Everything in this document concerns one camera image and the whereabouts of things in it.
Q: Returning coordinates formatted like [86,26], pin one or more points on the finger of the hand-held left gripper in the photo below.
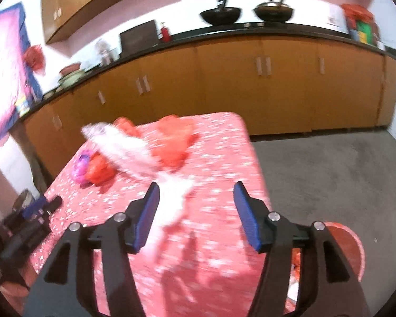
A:
[33,208]
[52,203]

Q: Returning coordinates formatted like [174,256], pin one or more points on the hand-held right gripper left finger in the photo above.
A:
[147,218]

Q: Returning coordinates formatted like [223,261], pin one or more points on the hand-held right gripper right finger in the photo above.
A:
[247,218]

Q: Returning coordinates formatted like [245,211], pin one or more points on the purple plastic bag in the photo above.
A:
[81,168]

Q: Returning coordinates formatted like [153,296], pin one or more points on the small red plastic bag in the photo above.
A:
[99,171]
[125,125]

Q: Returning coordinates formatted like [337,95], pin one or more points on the clear bubble wrap sheet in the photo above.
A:
[125,152]

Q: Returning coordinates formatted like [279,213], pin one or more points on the large red plastic bag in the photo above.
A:
[175,142]

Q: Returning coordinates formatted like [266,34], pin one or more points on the red mesh basket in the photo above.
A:
[346,247]

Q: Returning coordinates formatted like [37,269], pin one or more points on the red floral tablecloth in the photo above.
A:
[217,158]

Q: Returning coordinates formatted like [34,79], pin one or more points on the yellow and blue box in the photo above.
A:
[22,107]

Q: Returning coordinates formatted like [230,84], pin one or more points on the pale green basin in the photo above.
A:
[71,79]

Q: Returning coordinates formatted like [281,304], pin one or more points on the pink curtain with blue edge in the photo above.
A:
[5,79]

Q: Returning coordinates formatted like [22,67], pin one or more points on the wooden lower kitchen cabinets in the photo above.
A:
[234,82]

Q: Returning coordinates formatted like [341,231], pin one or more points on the reddish brown basin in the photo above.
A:
[69,68]

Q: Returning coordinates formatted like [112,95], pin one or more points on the hanging red plastic bag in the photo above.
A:
[34,57]

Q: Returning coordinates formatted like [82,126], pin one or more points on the jar wrapped in plastic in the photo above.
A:
[105,52]

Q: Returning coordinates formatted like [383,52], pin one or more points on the dark cutting board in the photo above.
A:
[138,38]

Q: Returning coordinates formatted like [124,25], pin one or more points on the red bottle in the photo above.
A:
[165,33]

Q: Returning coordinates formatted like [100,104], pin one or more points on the black countertop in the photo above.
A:
[191,36]

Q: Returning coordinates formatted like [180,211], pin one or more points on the black gas stove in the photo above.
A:
[247,25]

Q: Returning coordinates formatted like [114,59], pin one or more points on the wooden upper cabinet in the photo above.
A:
[85,3]

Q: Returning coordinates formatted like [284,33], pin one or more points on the open black wok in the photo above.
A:
[221,15]

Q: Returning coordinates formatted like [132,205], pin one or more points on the black wok with lid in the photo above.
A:
[273,12]

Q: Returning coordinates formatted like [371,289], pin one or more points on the green box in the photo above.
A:
[364,33]

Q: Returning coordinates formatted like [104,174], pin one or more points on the red bag on containers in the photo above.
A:
[358,12]

